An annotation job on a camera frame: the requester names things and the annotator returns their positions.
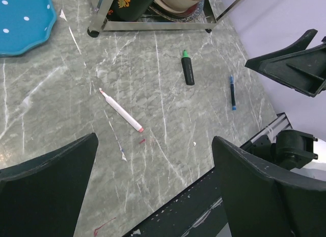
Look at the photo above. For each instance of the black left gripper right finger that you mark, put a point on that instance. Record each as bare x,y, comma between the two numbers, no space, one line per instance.
263,199

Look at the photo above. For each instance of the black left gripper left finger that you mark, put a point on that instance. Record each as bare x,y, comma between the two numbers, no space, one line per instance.
43,196

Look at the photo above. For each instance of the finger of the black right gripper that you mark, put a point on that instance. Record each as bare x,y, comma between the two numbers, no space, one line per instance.
299,45
303,71

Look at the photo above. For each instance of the white pink-tipped marker pen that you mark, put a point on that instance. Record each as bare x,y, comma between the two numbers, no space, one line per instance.
125,115

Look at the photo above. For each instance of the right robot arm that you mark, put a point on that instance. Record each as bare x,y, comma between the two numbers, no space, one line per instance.
292,148

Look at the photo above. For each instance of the blue pen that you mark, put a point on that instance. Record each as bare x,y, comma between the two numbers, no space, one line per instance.
233,102

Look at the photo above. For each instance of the black green-tipped highlighter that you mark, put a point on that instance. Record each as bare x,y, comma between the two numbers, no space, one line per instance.
187,69

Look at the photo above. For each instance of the beige bowl on lower shelf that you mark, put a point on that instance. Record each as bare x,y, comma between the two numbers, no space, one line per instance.
176,6

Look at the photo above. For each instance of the patterned glass plate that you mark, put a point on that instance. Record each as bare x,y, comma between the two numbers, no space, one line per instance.
188,11

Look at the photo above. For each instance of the blue polka dot plate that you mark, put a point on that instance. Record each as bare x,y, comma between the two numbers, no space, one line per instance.
25,24

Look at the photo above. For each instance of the dark floral red mug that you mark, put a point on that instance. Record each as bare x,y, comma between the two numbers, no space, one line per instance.
128,10

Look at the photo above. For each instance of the stainless steel dish rack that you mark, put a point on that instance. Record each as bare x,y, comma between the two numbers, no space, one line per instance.
156,19

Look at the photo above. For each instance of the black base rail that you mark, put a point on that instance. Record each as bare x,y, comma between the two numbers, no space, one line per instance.
196,211

